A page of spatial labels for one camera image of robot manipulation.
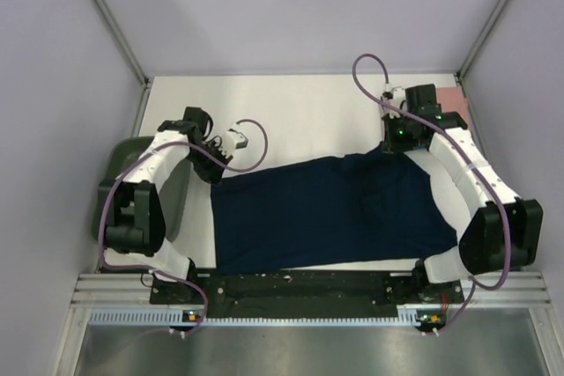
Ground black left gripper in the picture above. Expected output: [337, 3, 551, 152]
[186, 141, 233, 186]

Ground navy blue t-shirt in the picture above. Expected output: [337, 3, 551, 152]
[211, 147, 457, 275]

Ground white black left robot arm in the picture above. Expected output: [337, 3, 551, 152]
[95, 107, 248, 303]

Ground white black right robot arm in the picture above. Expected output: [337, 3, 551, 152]
[380, 85, 543, 302]

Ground dark green plastic bin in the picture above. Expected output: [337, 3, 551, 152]
[102, 136, 191, 242]

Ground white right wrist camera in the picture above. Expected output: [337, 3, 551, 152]
[381, 83, 406, 110]

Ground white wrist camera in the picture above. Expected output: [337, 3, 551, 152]
[381, 83, 406, 110]
[219, 129, 249, 158]

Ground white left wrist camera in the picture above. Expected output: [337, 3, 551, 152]
[219, 129, 249, 158]

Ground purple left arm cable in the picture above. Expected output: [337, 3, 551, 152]
[100, 118, 270, 336]

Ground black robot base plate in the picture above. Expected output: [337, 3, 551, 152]
[148, 266, 469, 318]

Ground light blue slotted cable duct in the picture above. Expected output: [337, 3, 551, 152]
[88, 308, 439, 328]

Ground left aluminium frame post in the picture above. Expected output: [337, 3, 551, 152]
[91, 0, 150, 89]

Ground aluminium frame post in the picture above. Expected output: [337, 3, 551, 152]
[91, 0, 150, 89]
[455, 0, 513, 85]

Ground aluminium front frame rail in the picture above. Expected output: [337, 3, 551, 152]
[70, 271, 552, 309]

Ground right aluminium frame post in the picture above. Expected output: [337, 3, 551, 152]
[455, 0, 513, 85]

